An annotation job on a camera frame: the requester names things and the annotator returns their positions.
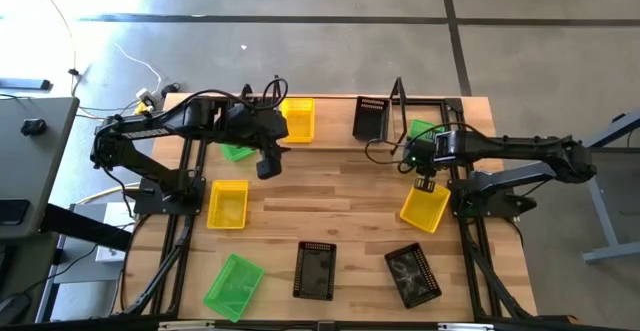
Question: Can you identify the cream curved cable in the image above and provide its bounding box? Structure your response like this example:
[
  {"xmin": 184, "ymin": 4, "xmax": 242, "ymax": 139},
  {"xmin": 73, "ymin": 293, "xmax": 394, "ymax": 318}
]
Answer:
[{"xmin": 74, "ymin": 183, "xmax": 142, "ymax": 207}]

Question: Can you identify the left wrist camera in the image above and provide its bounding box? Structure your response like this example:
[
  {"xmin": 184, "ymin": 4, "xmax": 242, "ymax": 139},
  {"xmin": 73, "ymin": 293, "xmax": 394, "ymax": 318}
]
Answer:
[{"xmin": 192, "ymin": 95, "xmax": 229, "ymax": 140}]

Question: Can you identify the grey metal stand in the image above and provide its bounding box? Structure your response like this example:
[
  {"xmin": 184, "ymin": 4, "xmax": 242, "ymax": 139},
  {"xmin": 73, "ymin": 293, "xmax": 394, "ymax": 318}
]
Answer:
[{"xmin": 582, "ymin": 109, "xmax": 640, "ymax": 265}]

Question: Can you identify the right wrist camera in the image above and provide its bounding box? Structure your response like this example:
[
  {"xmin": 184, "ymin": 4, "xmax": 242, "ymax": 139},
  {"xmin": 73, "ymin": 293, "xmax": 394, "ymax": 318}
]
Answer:
[{"xmin": 432, "ymin": 129, "xmax": 464, "ymax": 165}]

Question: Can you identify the black desk leg beam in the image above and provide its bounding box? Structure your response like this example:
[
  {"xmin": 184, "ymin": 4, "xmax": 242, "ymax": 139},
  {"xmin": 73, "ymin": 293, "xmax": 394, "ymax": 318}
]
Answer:
[{"xmin": 42, "ymin": 203, "xmax": 134, "ymax": 252}]

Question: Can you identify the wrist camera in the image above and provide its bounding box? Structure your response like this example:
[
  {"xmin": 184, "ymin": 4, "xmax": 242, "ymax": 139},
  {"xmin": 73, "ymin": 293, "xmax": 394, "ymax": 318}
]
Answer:
[
  {"xmin": 432, "ymin": 129, "xmax": 464, "ymax": 165},
  {"xmin": 192, "ymin": 95, "xmax": 229, "ymax": 140}
]

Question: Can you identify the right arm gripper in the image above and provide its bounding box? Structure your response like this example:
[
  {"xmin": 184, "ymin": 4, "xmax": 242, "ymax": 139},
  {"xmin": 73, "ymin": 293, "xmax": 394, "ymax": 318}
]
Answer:
[{"xmin": 403, "ymin": 138, "xmax": 437, "ymax": 194}]

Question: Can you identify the white box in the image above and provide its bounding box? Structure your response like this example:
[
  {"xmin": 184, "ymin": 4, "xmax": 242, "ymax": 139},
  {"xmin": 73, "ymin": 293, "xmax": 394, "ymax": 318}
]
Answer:
[{"xmin": 93, "ymin": 201, "xmax": 137, "ymax": 265}]

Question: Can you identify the black computer mouse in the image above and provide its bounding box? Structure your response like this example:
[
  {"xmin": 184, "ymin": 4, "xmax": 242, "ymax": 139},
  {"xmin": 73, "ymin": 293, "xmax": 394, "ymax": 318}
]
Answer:
[{"xmin": 19, "ymin": 118, "xmax": 48, "ymax": 137}]

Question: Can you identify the black phone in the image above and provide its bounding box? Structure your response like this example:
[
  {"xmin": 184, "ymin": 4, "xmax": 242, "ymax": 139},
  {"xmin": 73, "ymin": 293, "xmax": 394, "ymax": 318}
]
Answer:
[{"xmin": 0, "ymin": 198, "xmax": 31, "ymax": 227}]

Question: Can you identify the black slotted plastic basket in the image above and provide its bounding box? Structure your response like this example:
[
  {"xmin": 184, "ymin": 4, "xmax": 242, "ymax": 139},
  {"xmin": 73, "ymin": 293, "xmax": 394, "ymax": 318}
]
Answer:
[
  {"xmin": 291, "ymin": 240, "xmax": 338, "ymax": 302},
  {"xmin": 383, "ymin": 242, "xmax": 443, "ymax": 310},
  {"xmin": 351, "ymin": 95, "xmax": 392, "ymax": 142}
]

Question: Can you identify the grey desk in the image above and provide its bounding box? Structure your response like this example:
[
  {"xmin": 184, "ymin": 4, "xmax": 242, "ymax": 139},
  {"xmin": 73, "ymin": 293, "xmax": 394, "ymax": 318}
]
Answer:
[{"xmin": 0, "ymin": 95, "xmax": 81, "ymax": 245}]

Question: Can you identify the yellow slotted plastic basket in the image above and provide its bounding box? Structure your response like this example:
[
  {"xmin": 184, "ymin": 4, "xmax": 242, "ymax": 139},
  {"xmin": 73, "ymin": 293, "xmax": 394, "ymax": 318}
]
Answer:
[
  {"xmin": 206, "ymin": 179, "xmax": 250, "ymax": 231},
  {"xmin": 278, "ymin": 97, "xmax": 317, "ymax": 144},
  {"xmin": 398, "ymin": 179, "xmax": 452, "ymax": 235}
]

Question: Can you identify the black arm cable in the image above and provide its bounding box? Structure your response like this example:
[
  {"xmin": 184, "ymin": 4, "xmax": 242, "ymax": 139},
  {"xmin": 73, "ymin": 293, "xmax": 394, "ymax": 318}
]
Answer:
[
  {"xmin": 262, "ymin": 75, "xmax": 291, "ymax": 111},
  {"xmin": 364, "ymin": 120, "xmax": 454, "ymax": 175}
]

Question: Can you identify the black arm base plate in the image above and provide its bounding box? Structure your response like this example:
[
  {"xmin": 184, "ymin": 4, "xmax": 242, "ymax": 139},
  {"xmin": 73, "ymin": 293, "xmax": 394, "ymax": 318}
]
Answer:
[
  {"xmin": 446, "ymin": 178, "xmax": 522, "ymax": 221},
  {"xmin": 133, "ymin": 175, "xmax": 207, "ymax": 216}
]

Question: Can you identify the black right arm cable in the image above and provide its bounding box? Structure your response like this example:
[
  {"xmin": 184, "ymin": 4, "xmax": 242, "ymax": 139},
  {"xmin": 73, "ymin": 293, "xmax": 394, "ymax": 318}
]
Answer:
[{"xmin": 364, "ymin": 120, "xmax": 454, "ymax": 175}]

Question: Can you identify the thin tan floor cable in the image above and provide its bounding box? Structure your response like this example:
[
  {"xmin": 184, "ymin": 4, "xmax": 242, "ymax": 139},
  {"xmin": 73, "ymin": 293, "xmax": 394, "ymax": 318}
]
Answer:
[{"xmin": 27, "ymin": 0, "xmax": 81, "ymax": 97}]

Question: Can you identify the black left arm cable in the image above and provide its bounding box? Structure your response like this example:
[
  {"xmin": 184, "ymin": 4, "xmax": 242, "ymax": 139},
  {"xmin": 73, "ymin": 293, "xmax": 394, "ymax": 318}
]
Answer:
[{"xmin": 262, "ymin": 75, "xmax": 291, "ymax": 111}]

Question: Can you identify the green slotted plastic basket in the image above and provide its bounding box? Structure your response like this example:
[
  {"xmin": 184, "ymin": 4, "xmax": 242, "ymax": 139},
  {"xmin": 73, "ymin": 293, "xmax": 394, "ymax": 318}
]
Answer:
[
  {"xmin": 408, "ymin": 118, "xmax": 446, "ymax": 143},
  {"xmin": 219, "ymin": 142, "xmax": 259, "ymax": 163},
  {"xmin": 202, "ymin": 252, "xmax": 266, "ymax": 324}
]

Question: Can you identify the black aluminium table frame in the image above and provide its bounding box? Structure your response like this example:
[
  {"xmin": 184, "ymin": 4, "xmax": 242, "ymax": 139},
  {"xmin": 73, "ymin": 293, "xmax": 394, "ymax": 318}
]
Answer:
[{"xmin": 0, "ymin": 93, "xmax": 640, "ymax": 331}]

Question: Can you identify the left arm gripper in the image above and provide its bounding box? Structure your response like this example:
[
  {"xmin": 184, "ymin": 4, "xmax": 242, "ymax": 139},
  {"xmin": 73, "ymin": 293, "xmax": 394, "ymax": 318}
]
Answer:
[{"xmin": 225, "ymin": 101, "xmax": 290, "ymax": 181}]

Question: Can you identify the silver frame bracket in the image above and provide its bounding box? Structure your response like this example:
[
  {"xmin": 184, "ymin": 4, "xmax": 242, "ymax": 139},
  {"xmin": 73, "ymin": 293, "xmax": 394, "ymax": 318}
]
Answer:
[
  {"xmin": 437, "ymin": 322, "xmax": 496, "ymax": 331},
  {"xmin": 158, "ymin": 320, "xmax": 217, "ymax": 331}
]

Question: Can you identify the white floor cable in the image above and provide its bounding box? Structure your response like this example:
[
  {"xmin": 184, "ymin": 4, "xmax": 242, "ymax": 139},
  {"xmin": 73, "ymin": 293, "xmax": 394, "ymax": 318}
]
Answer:
[{"xmin": 112, "ymin": 40, "xmax": 164, "ymax": 95}]

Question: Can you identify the dark grey flat bar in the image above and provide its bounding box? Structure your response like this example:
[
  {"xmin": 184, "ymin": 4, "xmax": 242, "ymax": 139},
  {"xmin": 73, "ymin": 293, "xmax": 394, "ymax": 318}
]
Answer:
[{"xmin": 0, "ymin": 77, "xmax": 53, "ymax": 92}]

